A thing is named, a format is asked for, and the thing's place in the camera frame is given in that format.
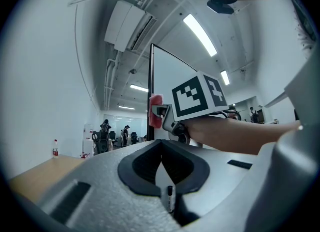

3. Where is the white ceiling air conditioner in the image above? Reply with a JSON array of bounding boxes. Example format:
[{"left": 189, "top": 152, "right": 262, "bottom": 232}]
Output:
[{"left": 104, "top": 0, "right": 158, "bottom": 53}]

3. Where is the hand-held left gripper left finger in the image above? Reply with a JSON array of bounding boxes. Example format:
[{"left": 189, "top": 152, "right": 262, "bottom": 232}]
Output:
[{"left": 37, "top": 139, "right": 182, "bottom": 232}]

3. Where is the white water dispenser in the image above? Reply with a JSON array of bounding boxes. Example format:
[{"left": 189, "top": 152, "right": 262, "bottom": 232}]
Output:
[{"left": 83, "top": 123, "right": 95, "bottom": 157}]

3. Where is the person's right forearm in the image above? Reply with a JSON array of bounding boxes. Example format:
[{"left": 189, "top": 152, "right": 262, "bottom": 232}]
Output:
[{"left": 184, "top": 115, "right": 302, "bottom": 155}]

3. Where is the whiteboard with black frame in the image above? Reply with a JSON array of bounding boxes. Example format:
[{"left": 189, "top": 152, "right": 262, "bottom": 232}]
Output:
[{"left": 146, "top": 43, "right": 201, "bottom": 142}]

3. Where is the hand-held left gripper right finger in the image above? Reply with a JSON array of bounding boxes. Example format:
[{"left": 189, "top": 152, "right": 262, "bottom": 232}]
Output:
[{"left": 161, "top": 139, "right": 277, "bottom": 223}]

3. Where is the clear bottle with red label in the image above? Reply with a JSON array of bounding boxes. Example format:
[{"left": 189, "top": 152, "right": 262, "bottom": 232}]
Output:
[{"left": 52, "top": 139, "right": 60, "bottom": 159}]

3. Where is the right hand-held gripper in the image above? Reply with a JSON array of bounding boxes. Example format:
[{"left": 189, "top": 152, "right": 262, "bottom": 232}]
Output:
[{"left": 151, "top": 71, "right": 230, "bottom": 144}]

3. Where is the black head-worn camera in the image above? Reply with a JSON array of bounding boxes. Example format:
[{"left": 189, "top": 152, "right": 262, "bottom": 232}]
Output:
[{"left": 206, "top": 0, "right": 238, "bottom": 15}]

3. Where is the black marker pen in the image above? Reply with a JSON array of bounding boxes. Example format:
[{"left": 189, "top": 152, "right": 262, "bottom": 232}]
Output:
[{"left": 165, "top": 185, "right": 176, "bottom": 213}]

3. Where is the person's white shirt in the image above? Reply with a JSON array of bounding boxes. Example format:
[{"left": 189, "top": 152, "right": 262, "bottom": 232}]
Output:
[{"left": 233, "top": 0, "right": 315, "bottom": 108}]

